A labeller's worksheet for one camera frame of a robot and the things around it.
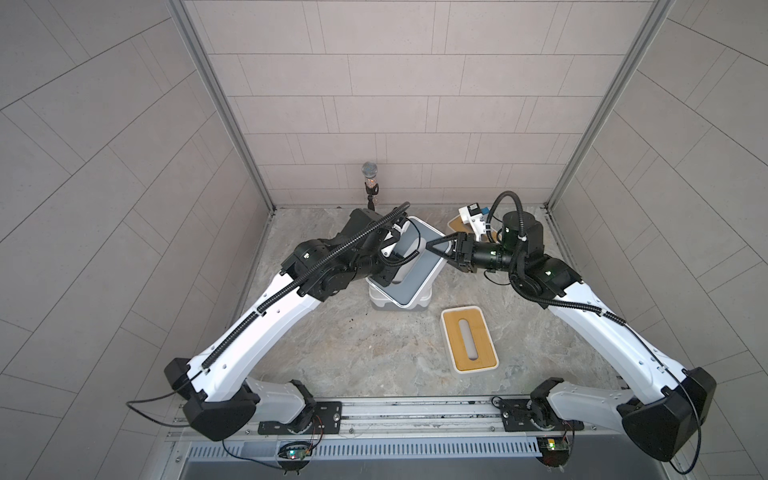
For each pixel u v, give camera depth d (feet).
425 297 2.72
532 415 2.28
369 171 2.91
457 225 2.10
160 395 1.19
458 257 1.88
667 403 1.21
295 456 2.12
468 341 2.72
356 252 1.45
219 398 1.23
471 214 2.05
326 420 2.33
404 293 1.99
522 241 1.63
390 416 2.37
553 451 2.23
